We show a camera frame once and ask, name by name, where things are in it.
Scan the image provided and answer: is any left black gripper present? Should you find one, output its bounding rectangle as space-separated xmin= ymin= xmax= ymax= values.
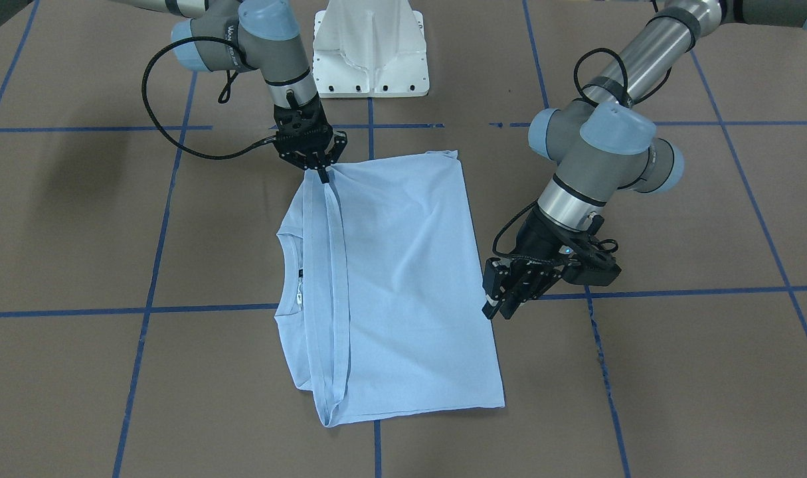
xmin=482 ymin=206 xmax=604 ymax=320

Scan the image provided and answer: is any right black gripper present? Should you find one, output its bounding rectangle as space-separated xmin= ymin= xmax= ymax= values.
xmin=273 ymin=93 xmax=348 ymax=184

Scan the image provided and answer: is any light blue t-shirt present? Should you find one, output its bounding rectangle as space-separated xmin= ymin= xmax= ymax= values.
xmin=275 ymin=149 xmax=505 ymax=428

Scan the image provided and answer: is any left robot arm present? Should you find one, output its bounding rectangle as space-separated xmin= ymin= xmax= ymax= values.
xmin=482 ymin=1 xmax=807 ymax=319

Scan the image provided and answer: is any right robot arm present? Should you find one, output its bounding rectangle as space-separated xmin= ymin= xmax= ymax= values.
xmin=133 ymin=1 xmax=347 ymax=183

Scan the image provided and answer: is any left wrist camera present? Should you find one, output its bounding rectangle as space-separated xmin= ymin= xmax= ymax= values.
xmin=561 ymin=232 xmax=622 ymax=287

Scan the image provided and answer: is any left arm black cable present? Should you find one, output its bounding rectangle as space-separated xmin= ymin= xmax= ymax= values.
xmin=492 ymin=48 xmax=636 ymax=263

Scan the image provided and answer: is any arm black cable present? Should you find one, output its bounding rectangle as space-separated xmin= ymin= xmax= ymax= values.
xmin=492 ymin=48 xmax=636 ymax=263
xmin=141 ymin=37 xmax=278 ymax=161

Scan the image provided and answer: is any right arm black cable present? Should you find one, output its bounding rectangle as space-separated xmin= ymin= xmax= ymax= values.
xmin=141 ymin=37 xmax=278 ymax=161

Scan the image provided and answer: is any white camera mast base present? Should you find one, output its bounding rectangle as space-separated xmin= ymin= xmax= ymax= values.
xmin=312 ymin=1 xmax=430 ymax=99

